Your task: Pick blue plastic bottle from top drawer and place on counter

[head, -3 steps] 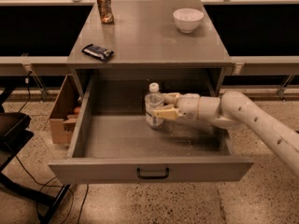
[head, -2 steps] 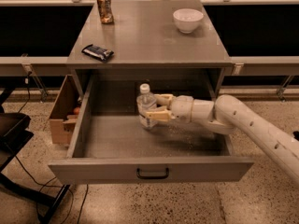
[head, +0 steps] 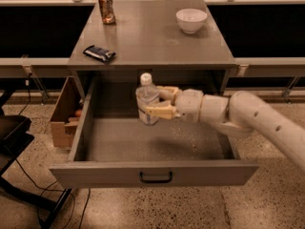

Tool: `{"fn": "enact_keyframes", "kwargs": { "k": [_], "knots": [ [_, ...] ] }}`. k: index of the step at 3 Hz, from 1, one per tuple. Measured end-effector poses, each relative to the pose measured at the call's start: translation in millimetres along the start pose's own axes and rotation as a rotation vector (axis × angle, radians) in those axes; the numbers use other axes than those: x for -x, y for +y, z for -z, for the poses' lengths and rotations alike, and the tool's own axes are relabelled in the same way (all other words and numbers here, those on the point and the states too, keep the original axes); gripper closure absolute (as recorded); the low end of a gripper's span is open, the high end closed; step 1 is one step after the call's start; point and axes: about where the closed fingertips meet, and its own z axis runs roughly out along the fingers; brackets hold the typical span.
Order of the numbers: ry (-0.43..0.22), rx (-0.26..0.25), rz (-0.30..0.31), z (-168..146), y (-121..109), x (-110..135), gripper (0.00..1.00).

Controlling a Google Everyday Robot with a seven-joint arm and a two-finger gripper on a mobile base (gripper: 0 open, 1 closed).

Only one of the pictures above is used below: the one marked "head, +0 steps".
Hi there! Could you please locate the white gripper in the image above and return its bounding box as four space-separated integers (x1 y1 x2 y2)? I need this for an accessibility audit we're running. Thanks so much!
145 86 203 122

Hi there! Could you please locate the clear plastic water bottle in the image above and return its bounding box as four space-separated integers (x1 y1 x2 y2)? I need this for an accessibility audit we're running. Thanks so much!
135 73 159 125

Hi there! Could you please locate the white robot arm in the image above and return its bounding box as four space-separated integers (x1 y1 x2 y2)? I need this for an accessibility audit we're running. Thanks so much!
145 87 305 171

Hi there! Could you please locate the grey cabinet counter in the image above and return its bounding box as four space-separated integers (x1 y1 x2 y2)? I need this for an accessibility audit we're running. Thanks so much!
69 0 235 96

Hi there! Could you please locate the grey open top drawer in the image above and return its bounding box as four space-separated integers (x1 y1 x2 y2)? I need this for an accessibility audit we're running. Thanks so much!
50 73 258 189

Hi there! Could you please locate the dark blue snack packet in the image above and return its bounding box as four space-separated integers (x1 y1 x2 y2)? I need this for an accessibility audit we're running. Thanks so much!
83 45 116 63

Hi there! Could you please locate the white ceramic bowl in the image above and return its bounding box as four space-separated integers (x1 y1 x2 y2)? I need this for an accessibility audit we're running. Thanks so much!
176 9 208 34

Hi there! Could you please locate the orange fruit in box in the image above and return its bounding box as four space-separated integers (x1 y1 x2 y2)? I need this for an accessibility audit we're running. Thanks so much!
74 109 82 117

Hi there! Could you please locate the brown cardboard box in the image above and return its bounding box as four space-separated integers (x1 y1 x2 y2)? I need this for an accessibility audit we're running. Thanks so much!
51 76 81 148

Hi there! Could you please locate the brown drink can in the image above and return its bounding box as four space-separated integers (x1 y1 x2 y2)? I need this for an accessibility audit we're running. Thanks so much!
99 0 116 25

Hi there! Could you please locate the black chair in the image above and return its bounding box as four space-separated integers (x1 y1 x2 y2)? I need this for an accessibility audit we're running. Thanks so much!
0 90 71 229

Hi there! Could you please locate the black drawer handle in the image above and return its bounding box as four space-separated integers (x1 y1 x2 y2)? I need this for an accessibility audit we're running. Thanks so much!
139 172 173 184

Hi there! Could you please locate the black floor cable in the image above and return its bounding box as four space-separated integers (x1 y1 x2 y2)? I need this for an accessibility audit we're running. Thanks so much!
14 159 92 229

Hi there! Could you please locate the grey wall rail shelf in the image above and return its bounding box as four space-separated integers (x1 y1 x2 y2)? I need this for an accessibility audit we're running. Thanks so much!
0 58 71 78

